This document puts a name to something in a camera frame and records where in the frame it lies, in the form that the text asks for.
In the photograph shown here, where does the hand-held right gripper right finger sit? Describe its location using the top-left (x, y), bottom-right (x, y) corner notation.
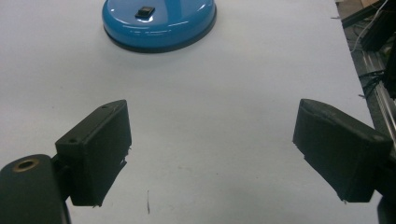
top-left (292, 98), bottom-right (394, 203)

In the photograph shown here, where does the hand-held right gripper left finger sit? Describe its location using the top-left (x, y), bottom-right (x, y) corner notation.
top-left (54, 99), bottom-right (133, 207)

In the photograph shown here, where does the blue round lamp base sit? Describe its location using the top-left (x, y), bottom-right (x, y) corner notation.
top-left (102, 0), bottom-right (218, 54)

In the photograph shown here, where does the aluminium frame rail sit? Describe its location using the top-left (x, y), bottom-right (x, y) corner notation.
top-left (361, 49), bottom-right (396, 147)

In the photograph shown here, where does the white cable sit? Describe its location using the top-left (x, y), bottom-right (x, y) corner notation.
top-left (349, 0), bottom-right (390, 53)

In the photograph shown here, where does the black lamp switch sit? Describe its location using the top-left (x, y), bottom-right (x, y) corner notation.
top-left (134, 6), bottom-right (156, 20)

